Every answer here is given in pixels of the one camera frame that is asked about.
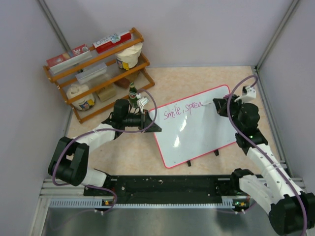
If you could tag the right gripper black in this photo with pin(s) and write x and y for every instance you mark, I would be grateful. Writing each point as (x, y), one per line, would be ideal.
(221, 106)

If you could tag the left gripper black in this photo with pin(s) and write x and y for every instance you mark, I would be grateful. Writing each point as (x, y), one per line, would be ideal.
(145, 121)

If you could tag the marker pen with magenta cap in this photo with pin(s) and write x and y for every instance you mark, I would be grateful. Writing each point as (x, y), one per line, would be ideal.
(215, 100)

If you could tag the whiteboard with pink frame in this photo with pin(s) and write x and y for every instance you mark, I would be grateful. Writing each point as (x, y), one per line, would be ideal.
(191, 127)

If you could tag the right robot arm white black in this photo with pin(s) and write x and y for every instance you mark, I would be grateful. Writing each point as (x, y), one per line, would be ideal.
(288, 207)

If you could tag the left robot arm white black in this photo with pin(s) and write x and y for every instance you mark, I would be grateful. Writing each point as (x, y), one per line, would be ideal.
(69, 164)

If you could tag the green glass bottle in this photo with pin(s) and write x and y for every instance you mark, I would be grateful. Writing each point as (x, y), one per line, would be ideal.
(133, 95)

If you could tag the brown cardboard packet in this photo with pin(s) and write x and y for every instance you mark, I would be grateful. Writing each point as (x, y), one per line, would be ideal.
(106, 93)

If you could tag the white paper bag upper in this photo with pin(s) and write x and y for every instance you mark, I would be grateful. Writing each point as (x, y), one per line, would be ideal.
(128, 58)

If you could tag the clear plastic box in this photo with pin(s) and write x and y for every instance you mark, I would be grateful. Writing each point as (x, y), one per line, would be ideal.
(91, 73)

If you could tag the orange wooden shelf rack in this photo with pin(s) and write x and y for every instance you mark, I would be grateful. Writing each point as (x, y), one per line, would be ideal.
(65, 78)

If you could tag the red white long box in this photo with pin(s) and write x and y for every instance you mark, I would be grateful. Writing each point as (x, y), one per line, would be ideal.
(111, 41)

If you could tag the red silver foil box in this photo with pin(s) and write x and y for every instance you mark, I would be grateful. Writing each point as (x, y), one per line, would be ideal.
(68, 59)

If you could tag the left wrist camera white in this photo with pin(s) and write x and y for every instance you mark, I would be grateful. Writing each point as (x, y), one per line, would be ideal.
(141, 101)

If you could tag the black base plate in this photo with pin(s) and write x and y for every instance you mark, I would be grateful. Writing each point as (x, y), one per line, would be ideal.
(174, 189)

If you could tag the grey cable duct rail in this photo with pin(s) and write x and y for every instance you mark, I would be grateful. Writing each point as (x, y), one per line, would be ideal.
(99, 203)

